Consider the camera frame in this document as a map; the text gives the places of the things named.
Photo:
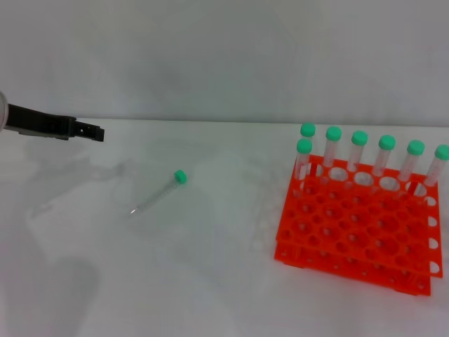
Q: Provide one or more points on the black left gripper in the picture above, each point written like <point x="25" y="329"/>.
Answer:
<point x="38" y="124"/>

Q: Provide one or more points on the clear test tube green cap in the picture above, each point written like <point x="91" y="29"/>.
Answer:
<point x="359" y="138"/>
<point x="415" y="147"/>
<point x="304" y="146"/>
<point x="387" y="142"/>
<point x="180" y="176"/>
<point x="442" y="151"/>
<point x="333" y="133"/>
<point x="307" y="129"/>

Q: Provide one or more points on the orange test tube rack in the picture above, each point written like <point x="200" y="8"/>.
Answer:
<point x="350" y="224"/>

